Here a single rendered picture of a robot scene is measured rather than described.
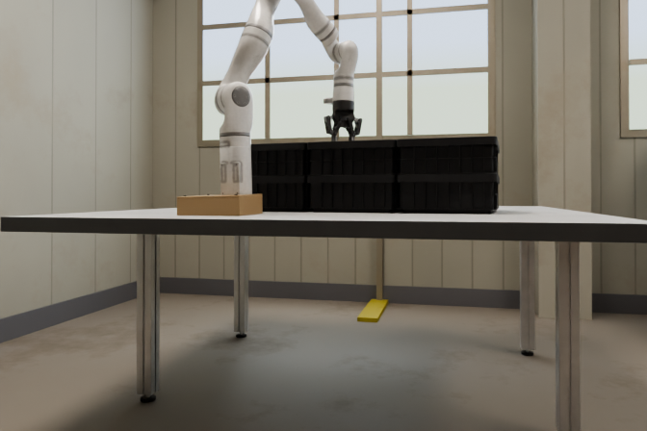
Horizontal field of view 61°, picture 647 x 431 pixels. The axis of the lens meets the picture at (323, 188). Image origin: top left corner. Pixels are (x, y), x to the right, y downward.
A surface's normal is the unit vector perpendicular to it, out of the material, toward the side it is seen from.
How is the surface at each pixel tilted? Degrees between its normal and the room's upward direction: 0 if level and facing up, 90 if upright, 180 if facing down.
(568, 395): 90
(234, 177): 91
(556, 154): 90
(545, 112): 90
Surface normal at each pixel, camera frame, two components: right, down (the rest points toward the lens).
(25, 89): 0.97, 0.00
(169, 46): -0.22, -0.01
